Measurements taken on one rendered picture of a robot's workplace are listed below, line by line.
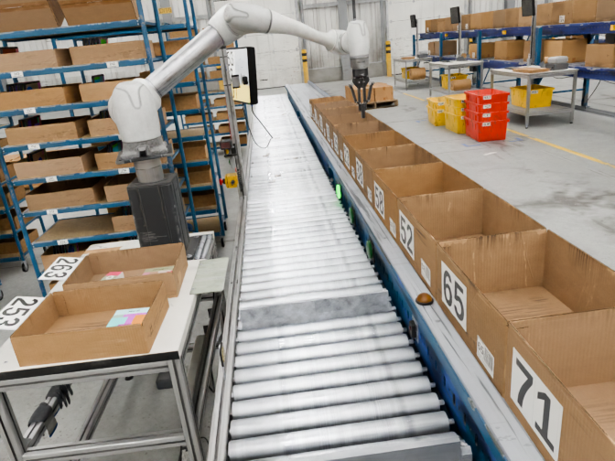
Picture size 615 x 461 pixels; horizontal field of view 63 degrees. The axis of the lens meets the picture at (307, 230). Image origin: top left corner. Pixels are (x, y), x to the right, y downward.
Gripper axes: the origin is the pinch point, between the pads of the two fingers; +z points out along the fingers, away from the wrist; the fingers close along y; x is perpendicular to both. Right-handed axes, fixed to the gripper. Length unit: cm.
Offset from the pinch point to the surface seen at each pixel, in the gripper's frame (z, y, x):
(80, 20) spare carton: -59, -145, 68
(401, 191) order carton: 25, 3, -59
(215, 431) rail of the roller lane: 44, -68, -159
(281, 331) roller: 44, -51, -120
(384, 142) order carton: 21.2, 14.4, 18.8
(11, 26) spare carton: -59, -183, 68
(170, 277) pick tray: 35, -87, -89
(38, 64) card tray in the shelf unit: -38, -169, 55
